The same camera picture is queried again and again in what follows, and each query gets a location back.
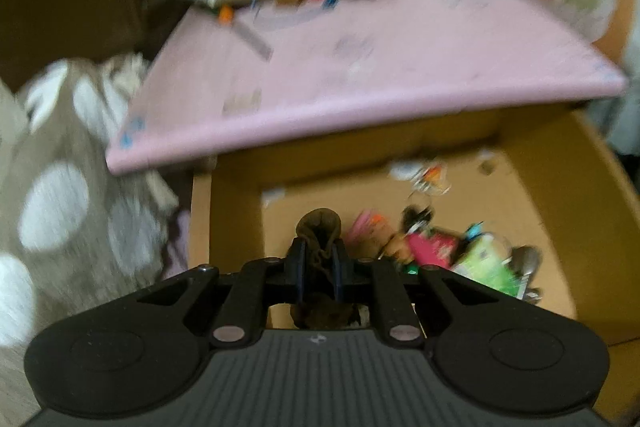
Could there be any brown drawstring pouch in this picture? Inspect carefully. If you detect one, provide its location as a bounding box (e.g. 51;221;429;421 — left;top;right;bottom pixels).
290;208;370;331

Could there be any pink red packet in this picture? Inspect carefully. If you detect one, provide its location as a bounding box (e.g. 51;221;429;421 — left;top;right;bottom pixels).
406;231;460;269

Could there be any green card packet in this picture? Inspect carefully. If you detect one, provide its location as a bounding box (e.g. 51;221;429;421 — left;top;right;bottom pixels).
451;233;520;297

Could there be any grey polka dot blanket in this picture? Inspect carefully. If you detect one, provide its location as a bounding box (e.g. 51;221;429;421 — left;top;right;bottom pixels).
1;54;178;426

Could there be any pink nightstand top mat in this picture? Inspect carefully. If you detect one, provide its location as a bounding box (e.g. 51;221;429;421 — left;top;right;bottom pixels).
105;0;627;174

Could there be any orange-handled screwdriver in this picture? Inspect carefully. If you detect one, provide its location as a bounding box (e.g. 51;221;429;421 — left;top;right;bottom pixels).
217;4;272;61

